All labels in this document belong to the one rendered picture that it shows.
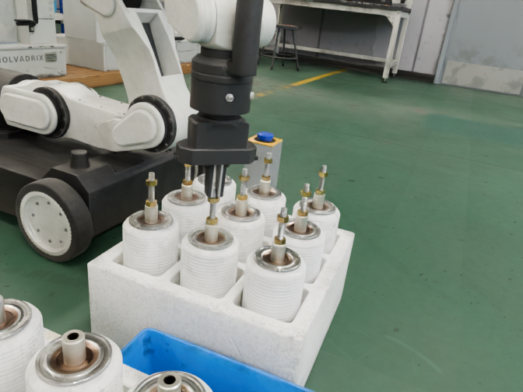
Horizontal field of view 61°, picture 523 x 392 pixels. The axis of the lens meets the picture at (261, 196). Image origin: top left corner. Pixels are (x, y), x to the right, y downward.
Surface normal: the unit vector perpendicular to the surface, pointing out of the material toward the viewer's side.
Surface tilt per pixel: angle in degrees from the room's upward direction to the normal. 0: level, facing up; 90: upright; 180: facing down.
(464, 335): 0
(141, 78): 90
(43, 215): 90
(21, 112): 90
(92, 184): 46
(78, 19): 90
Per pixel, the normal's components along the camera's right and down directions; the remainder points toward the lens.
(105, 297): -0.38, 0.33
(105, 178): 0.72, -0.46
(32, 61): 0.90, 0.25
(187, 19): -0.80, 0.15
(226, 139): 0.34, 0.41
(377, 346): 0.11, -0.91
